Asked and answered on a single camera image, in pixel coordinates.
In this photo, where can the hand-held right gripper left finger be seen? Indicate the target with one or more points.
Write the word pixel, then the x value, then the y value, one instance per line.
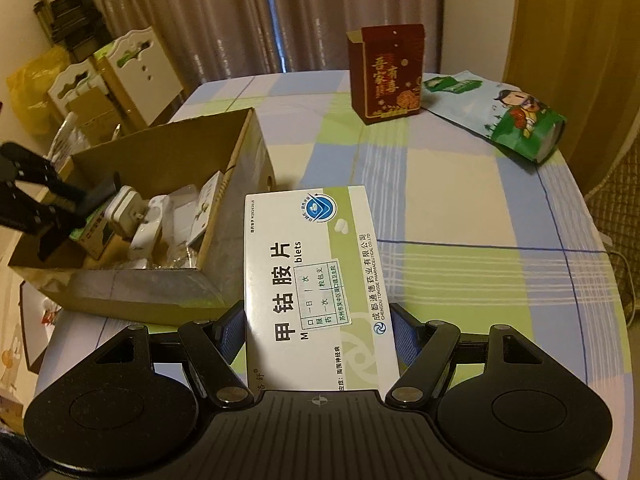
pixel 231 332

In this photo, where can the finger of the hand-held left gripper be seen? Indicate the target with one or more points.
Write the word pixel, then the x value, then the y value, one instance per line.
pixel 30 215
pixel 35 167

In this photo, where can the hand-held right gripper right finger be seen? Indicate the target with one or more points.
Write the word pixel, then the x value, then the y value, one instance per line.
pixel 404 336

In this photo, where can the white green medicine box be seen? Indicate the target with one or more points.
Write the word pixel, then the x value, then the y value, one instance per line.
pixel 300 285

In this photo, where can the checked cloth desktop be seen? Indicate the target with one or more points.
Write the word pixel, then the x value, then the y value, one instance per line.
pixel 450 210

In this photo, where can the green white carton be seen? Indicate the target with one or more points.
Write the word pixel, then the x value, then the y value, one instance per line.
pixel 97 237

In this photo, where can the small brown cardboard box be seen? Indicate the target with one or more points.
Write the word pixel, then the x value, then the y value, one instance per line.
pixel 95 115

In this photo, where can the yellow plastic bag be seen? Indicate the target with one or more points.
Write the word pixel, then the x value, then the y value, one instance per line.
pixel 35 85

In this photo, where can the white square tin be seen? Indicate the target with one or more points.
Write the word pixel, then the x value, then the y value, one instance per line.
pixel 122 210

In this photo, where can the white plug charger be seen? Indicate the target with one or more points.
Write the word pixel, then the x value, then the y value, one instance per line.
pixel 150 230

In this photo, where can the printed carton on floor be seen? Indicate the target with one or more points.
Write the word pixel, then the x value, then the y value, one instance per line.
pixel 20 340

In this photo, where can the small white green box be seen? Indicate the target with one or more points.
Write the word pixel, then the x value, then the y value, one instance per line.
pixel 207 205

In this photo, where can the black folding rack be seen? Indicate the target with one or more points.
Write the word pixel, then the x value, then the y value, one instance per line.
pixel 65 10

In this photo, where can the green cartoon printed pouch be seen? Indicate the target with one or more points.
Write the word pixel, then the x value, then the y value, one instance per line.
pixel 510 120

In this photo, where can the wicker chair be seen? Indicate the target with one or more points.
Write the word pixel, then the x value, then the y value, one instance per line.
pixel 617 205

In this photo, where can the red gold printed box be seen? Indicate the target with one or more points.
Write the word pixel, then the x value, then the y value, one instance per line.
pixel 387 75

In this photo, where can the grey curtain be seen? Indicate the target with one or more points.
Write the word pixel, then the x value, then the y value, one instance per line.
pixel 250 15

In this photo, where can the wooden wardrobe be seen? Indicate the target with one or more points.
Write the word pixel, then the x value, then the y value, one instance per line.
pixel 575 35

